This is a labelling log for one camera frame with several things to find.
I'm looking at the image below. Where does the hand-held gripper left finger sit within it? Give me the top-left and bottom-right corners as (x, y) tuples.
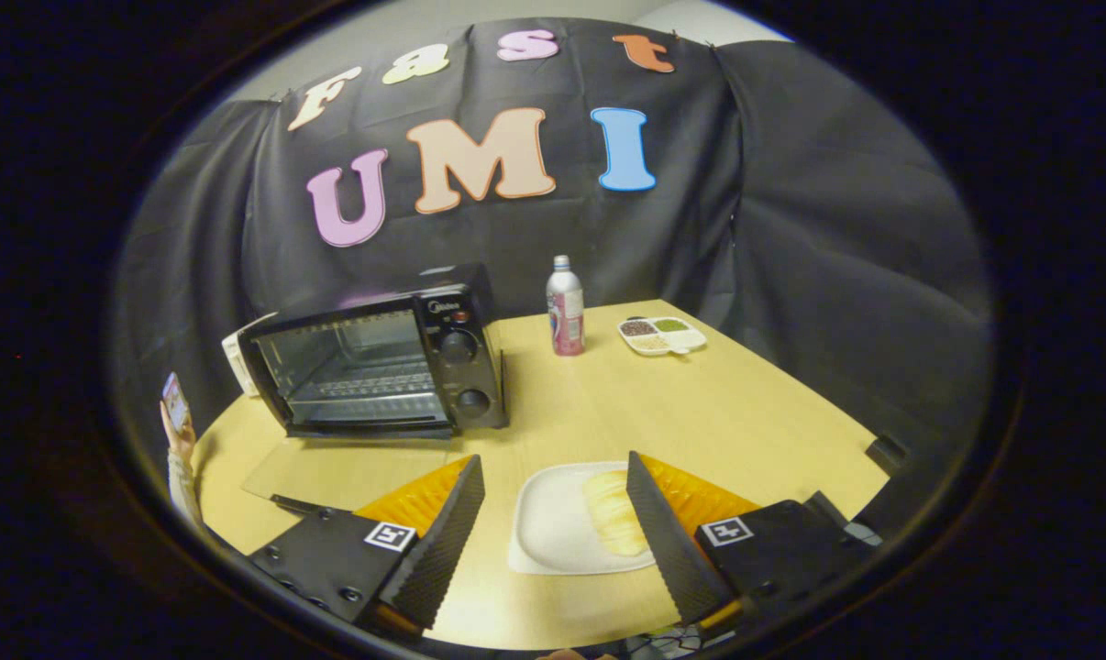
(246, 456), (486, 640)

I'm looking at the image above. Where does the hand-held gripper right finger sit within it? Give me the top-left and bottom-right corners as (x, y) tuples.
(626, 451), (875, 633)

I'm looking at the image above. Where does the ridged bread roll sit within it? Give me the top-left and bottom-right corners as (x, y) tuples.
(582, 470), (650, 557)

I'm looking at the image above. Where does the black toaster oven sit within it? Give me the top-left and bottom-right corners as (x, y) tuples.
(237, 263), (510, 516)

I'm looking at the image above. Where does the white pop-up toaster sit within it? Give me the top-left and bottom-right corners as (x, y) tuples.
(221, 312), (279, 398)

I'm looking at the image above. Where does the white square plate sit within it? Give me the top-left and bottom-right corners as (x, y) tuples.
(507, 461), (657, 577)

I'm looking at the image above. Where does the white divided snack dish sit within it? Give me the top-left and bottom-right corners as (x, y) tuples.
(617, 316), (708, 357)

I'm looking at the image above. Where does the small dark block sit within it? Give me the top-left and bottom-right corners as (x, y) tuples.
(865, 435), (909, 476)

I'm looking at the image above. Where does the silver pink drink bottle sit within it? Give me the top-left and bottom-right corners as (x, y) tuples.
(546, 255), (586, 357)

